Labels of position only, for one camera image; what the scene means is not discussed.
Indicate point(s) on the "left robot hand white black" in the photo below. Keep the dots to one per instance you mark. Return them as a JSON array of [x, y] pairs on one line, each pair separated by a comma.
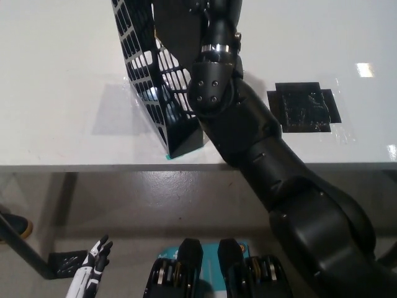
[[88, 273]]

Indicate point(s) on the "black mesh file shelf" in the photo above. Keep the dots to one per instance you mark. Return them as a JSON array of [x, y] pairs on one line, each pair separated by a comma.
[[183, 136]]

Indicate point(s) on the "black metal table leg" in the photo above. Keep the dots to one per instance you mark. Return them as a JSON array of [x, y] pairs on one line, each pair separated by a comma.
[[24, 248]]

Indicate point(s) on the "black shoe tan sole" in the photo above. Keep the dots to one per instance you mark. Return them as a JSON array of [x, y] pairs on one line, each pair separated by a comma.
[[17, 223]]

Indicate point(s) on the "teal tape piece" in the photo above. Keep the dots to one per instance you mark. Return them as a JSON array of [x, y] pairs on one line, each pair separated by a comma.
[[169, 157]]

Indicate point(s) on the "clear tape patch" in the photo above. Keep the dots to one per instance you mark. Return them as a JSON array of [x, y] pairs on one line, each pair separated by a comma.
[[344, 136]]

